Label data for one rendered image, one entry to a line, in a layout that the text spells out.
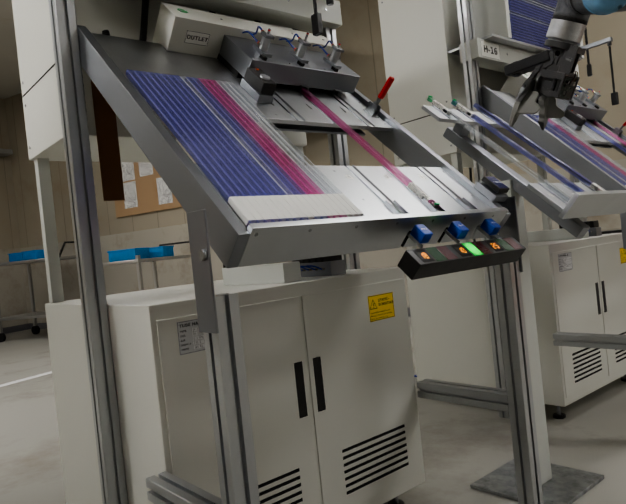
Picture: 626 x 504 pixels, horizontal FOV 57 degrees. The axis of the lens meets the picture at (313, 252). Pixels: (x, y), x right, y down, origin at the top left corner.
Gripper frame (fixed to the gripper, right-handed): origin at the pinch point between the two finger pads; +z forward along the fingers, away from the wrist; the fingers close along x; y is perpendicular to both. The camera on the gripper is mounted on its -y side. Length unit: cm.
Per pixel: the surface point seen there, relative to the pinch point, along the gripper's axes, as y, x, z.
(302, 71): -38, -39, -2
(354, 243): 11, -62, 20
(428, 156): -11.4, -18.0, 10.8
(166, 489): 10, -90, 63
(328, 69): -39.3, -30.0, -2.9
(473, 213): 12.9, -31.0, 15.4
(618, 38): -134, 325, -49
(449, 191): 2.3, -25.6, 14.6
